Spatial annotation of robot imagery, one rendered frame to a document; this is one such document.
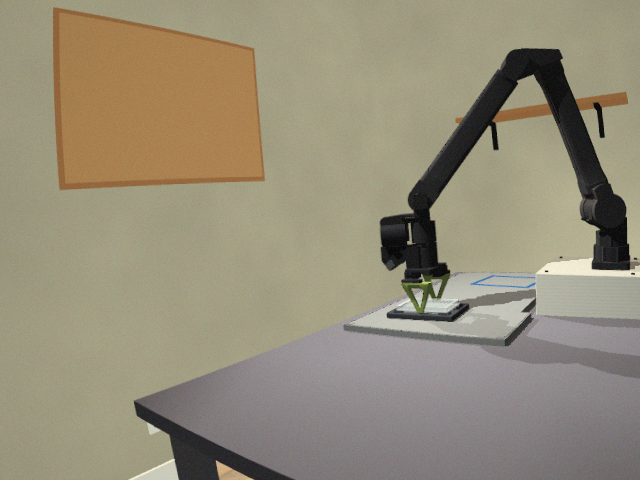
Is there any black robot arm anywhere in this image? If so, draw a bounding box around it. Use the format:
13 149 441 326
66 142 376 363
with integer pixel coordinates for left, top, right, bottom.
380 48 630 271

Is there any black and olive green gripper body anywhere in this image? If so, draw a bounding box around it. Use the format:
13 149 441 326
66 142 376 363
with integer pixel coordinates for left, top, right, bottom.
401 242 450 283

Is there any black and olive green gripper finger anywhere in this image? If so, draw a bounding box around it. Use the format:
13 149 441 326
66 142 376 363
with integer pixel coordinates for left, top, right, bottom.
401 282 432 313
423 273 450 299

